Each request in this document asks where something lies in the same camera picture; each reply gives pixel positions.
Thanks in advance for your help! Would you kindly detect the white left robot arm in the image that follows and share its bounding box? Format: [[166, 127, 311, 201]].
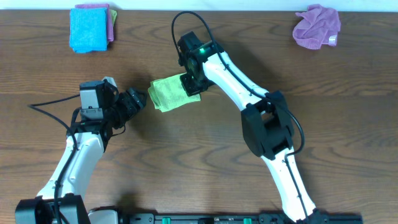
[[15, 82, 147, 223]]

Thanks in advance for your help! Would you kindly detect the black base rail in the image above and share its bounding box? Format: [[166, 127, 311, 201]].
[[88, 207, 364, 224]]

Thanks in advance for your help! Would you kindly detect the folded pink cloth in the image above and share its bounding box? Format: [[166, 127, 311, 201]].
[[75, 3, 114, 42]]

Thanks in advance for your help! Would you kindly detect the green microfiber cloth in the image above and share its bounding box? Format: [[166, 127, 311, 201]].
[[148, 73, 201, 113]]

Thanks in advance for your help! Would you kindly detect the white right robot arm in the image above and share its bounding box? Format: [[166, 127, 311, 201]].
[[177, 42, 316, 223]]

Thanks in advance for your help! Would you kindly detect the folded blue cloth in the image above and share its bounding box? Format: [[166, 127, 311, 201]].
[[69, 7, 108, 54]]

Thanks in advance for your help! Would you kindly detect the crumpled purple cloth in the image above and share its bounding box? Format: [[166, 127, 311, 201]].
[[292, 4, 341, 50]]

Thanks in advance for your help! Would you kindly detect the folded light green cloth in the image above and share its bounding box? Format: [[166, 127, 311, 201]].
[[109, 9, 118, 26]]

